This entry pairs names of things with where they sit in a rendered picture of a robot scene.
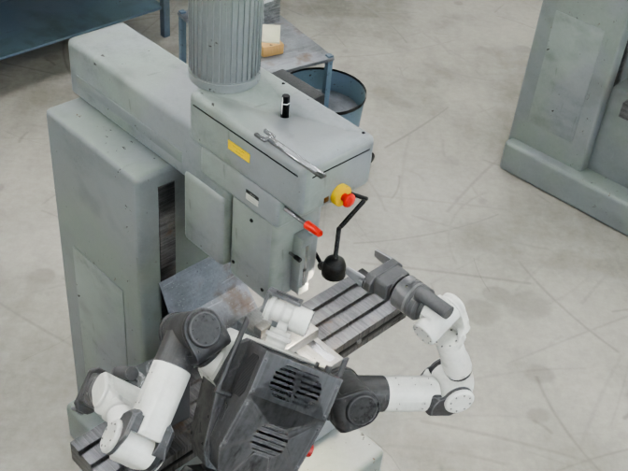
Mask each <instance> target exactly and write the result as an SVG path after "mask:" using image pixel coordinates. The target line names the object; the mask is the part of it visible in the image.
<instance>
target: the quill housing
mask: <svg viewBox="0 0 628 471"><path fill-rule="evenodd" d="M320 216H321V207H319V208H318V209H316V210H314V211H312V212H310V213H308V214H306V215H304V216H301V218H302V219H304V220H305V221H311V222H312V223H313V224H315V225H316V226H317V227H318V228H319V226H320ZM303 229H305V228H304V224H302V223H301V222H300V221H298V220H293V221H291V222H289V223H287V224H285V225H283V226H281V227H279V228H278V227H275V226H274V225H272V224H271V223H270V222H268V221H267V220H265V219H264V218H262V217H261V216H260V215H258V214H257V213H256V212H254V211H253V210H252V209H250V208H249V207H247V206H246V205H245V204H243V203H242V202H240V201H239V200H238V199H236V198H235V197H233V220H232V248H231V271H232V273H233V274H234V276H236V277H237V278H238V279H240V280H241V281H242V282H243V283H245V284H246V285H247V286H248V287H250V288H251V289H252V290H253V291H255V292H256V293H257V294H258V295H260V296H261V297H262V298H263V299H265V296H266V294H267V291H268V290H269V288H270V287H274V288H276V289H279V290H281V291H283V292H286V293H287V292H289V291H290V290H291V289H290V281H291V271H292V259H293V257H292V256H291V255H290V254H289V251H291V252H293V239H294V234H295V233H297V232H299V231H301V230H303ZM305 230H307V229H305ZM308 232H309V231H308ZM309 233H310V232H309ZM311 234H312V233H311ZM317 244H318V237H317V236H316V235H314V234H313V243H312V244H311V252H310V261H309V270H308V279H307V280H309V279H311V278H312V277H313V275H314V270H315V261H316V252H317Z"/></svg>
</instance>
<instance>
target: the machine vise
mask: <svg viewBox="0 0 628 471"><path fill-rule="evenodd" d="M261 307H262V306H260V307H258V308H256V309H254V310H253V311H252V312H250V313H248V314H247V315H245V316H243V317H242V318H240V319H238V320H237V326H236V330H237V331H239V330H240V328H241V325H242V323H243V320H244V319H245V317H246V316H247V317H248V318H249V320H250V322H249V325H248V327H247V329H246V332H245V334H247V335H251V336H253V337H256V338H259V339H261V340H263V341H265V340H266V337H267V334H266V330H270V328H271V326H272V320H269V319H268V321H266V320H264V317H263V316H262V315H263V313H262V312H260V309H261ZM294 353H296V354H298V355H301V356H303V357H306V358H308V359H309V360H310V361H312V362H314V363H316V361H317V362H320V366H322V367H324V368H325V366H326V365H327V364H328V365H330V366H332V367H333V368H336V367H339V366H340V365H341V363H342V361H343V357H341V356H340V355H339V354H337V353H336V352H335V351H334V350H332V349H331V348H330V347H328V346H327V345H326V344H325V343H323V342H322V341H321V340H319V339H318V338H315V339H314V340H312V341H311V342H309V343H308V344H306V345H305V346H304V347H302V348H301V349H299V350H297V351H296V352H294ZM333 368H332V369H333Z"/></svg>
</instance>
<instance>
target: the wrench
mask: <svg viewBox="0 0 628 471"><path fill-rule="evenodd" d="M264 133H265V134H266V135H268V136H267V137H263V136H262V135H260V134H259V133H254V136H256V137H257V138H258V139H260V140H261V141H263V142H267V141H268V142H269V143H270V144H272V145H273V146H274V147H276V148H277V149H279V150H280V151H282V152H283V153H285V154H286V155H288V156H289V157H290V158H292V159H293V160H295V161H296V162H297V163H299V164H300V165H302V166H303V167H304V168H305V169H307V170H308V171H310V172H311V173H312V174H314V175H315V176H317V177H318V178H320V179H322V178H325V177H327V175H326V174H325V173H323V172H322V171H320V169H319V168H317V167H316V166H314V165H313V164H311V163H310V162H308V161H307V160H305V159H304V158H302V157H301V156H299V155H298V154H297V153H295V152H294V151H292V150H290V149H289V148H288V147H286V146H285V145H283V144H282V143H280V142H279V141H278V140H276V136H275V135H273V133H271V132H270V131H268V130H267V129H266V128H265V129H264Z"/></svg>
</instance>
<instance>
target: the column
mask: <svg viewBox="0 0 628 471"><path fill-rule="evenodd" d="M46 114H47V123H48V131H49V140H50V156H51V163H52V172H53V180H54V189H55V197H56V205H57V213H58V222H59V230H60V238H61V247H62V255H63V263H64V279H65V287H66V295H67V304H68V312H69V320H70V329H71V337H72V345H73V353H74V362H75V370H76V379H77V387H78V393H79V390H80V388H81V386H82V384H83V382H84V380H85V378H86V376H87V374H88V370H89V369H93V368H97V367H100V368H102V369H104V370H106V371H107V372H108V373H109V374H110V372H111V370H112V369H113V368H114V367H115V366H136V365H138V364H142V363H144V362H146V361H148V360H150V359H152V358H154V357H155V355H156V353H157V351H158V349H159V347H160V345H161V342H160V340H159V336H158V329H159V325H160V323H161V321H162V319H163V318H164V317H165V316H166V315H168V311H167V308H166V305H165V302H164V298H163V294H162V291H161V288H160V285H159V282H161V281H163V280H165V279H167V278H170V277H172V276H174V275H176V274H177V273H178V272H180V271H182V270H184V269H186V268H188V267H190V266H192V265H194V264H197V263H199V262H200V261H202V260H204V259H206V258H207V257H209V255H207V254H206V253H205V252H204V251H202V250H201V249H200V248H198V247H197V246H196V245H195V244H194V243H193V242H192V241H191V240H190V239H188V238H187V237H186V235H185V176H184V175H183V174H182V173H180V172H179V171H178V170H177V169H176V168H175V167H173V166H172V165H171V164H169V163H168V162H166V161H165V160H164V159H162V158H161V157H160V156H158V155H157V154H156V153H154V152H153V151H152V150H150V149H149V148H147V147H146V146H145V145H143V144H142V143H141V142H139V141H138V140H137V139H135V138H134V137H133V136H131V135H130V134H129V133H127V132H126V131H125V130H123V129H122V128H121V127H120V126H119V125H118V124H116V123H115V122H114V121H112V120H111V119H109V118H108V117H107V116H105V115H104V114H103V113H101V112H100V111H99V110H97V109H96V108H95V107H93V106H92V105H90V104H89V103H88V102H86V101H85V100H84V99H82V98H81V97H79V98H77V99H74V100H71V101H68V102H66V103H63V104H60V105H58V106H55V107H51V108H49V109H48V110H47V113H46Z"/></svg>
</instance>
